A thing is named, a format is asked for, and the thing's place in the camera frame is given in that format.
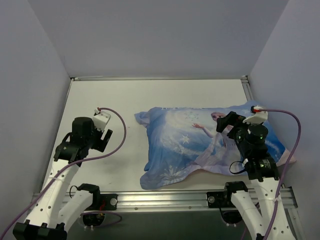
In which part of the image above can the blue and pink pillowcase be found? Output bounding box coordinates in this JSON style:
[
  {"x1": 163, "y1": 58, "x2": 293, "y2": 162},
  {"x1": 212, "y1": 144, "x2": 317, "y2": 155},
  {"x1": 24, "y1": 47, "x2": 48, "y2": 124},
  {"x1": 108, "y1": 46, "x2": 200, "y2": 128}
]
[{"x1": 134, "y1": 100, "x2": 298, "y2": 191}]

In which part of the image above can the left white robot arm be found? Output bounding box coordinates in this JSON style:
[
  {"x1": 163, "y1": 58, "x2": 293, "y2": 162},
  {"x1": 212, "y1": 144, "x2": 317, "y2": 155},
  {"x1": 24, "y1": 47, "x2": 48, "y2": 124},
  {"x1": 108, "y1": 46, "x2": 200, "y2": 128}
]
[{"x1": 12, "y1": 112, "x2": 113, "y2": 240}]

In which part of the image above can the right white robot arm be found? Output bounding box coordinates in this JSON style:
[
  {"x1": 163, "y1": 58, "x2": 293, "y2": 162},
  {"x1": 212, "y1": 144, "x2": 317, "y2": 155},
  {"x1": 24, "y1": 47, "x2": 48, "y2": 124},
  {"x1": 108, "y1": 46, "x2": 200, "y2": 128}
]
[{"x1": 216, "y1": 107, "x2": 295, "y2": 240}]

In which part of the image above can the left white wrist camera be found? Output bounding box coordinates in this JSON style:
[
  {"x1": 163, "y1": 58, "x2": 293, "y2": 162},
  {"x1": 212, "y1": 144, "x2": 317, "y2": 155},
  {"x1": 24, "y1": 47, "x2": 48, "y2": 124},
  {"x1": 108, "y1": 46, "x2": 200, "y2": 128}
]
[{"x1": 92, "y1": 108, "x2": 111, "y2": 133}]

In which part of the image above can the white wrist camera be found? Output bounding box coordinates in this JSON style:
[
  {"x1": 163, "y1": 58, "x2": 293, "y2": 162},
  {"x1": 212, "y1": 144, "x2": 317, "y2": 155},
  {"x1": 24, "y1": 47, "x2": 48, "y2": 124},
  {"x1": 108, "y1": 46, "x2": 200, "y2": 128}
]
[
  {"x1": 92, "y1": 108, "x2": 111, "y2": 133},
  {"x1": 242, "y1": 105, "x2": 268, "y2": 125}
]

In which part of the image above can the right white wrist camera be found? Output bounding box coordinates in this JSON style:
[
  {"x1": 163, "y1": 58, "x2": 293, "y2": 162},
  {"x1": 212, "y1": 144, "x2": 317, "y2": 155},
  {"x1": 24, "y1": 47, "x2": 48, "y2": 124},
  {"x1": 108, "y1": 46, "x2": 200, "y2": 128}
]
[{"x1": 242, "y1": 105, "x2": 268, "y2": 125}]

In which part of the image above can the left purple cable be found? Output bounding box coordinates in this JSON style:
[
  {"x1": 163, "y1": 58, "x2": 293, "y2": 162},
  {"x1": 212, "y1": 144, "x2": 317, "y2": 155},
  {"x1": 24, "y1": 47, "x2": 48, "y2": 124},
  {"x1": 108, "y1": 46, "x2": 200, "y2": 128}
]
[{"x1": 0, "y1": 107, "x2": 127, "y2": 240}]

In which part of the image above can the purple cable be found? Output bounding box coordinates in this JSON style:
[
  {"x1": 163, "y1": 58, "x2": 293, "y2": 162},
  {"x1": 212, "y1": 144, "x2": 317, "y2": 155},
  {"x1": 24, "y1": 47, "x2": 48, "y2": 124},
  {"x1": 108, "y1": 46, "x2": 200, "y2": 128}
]
[
  {"x1": 0, "y1": 107, "x2": 127, "y2": 240},
  {"x1": 240, "y1": 105, "x2": 302, "y2": 240}
]

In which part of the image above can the short black cable loop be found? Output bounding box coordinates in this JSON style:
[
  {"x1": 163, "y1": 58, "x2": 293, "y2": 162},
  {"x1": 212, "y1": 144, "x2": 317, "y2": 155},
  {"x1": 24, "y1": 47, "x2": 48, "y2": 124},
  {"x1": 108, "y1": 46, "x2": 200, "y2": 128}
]
[{"x1": 229, "y1": 160, "x2": 247, "y2": 176}]

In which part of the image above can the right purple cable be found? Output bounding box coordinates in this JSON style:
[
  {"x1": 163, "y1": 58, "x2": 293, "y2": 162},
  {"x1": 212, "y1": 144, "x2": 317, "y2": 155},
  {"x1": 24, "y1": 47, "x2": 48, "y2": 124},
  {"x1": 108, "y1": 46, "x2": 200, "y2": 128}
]
[{"x1": 240, "y1": 105, "x2": 302, "y2": 240}]

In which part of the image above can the aluminium right side rail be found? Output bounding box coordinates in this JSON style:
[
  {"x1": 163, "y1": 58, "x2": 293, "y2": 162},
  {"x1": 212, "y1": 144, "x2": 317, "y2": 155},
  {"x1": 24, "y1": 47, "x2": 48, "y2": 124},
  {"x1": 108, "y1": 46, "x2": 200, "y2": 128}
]
[{"x1": 240, "y1": 75, "x2": 254, "y2": 101}]

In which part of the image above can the aluminium rail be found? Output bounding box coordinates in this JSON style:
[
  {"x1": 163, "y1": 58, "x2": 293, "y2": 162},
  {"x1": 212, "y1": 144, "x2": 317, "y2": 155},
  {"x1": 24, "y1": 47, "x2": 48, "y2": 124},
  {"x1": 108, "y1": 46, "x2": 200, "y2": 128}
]
[
  {"x1": 240, "y1": 75, "x2": 254, "y2": 101},
  {"x1": 71, "y1": 75, "x2": 249, "y2": 81},
  {"x1": 31, "y1": 186, "x2": 298, "y2": 213}
]

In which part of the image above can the aluminium back rail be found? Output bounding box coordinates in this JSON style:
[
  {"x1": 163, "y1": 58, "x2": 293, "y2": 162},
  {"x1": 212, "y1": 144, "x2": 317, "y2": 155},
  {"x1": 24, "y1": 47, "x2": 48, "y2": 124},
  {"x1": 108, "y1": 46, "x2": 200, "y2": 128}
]
[{"x1": 71, "y1": 75, "x2": 249, "y2": 81}]

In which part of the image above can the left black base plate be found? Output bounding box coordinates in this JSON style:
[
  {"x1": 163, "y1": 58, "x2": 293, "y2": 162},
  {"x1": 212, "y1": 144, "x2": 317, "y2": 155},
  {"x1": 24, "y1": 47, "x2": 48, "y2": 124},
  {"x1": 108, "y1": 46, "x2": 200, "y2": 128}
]
[{"x1": 90, "y1": 193, "x2": 118, "y2": 211}]

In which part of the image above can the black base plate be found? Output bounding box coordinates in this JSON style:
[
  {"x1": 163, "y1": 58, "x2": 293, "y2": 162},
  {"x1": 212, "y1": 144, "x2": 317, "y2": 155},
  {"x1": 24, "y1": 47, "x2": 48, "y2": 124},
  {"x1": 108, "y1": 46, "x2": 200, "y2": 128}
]
[
  {"x1": 206, "y1": 191, "x2": 228, "y2": 209},
  {"x1": 90, "y1": 193, "x2": 118, "y2": 211}
]

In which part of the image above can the aluminium front rail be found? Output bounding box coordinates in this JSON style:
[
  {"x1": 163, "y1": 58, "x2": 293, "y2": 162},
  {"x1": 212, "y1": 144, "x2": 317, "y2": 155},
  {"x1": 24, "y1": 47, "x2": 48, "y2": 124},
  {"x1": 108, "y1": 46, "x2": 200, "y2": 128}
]
[{"x1": 31, "y1": 186, "x2": 298, "y2": 213}]

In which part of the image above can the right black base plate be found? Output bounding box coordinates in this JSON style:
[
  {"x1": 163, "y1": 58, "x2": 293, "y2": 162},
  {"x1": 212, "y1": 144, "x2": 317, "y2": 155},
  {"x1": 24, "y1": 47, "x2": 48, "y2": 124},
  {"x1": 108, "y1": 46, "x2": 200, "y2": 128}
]
[{"x1": 206, "y1": 191, "x2": 228, "y2": 209}]

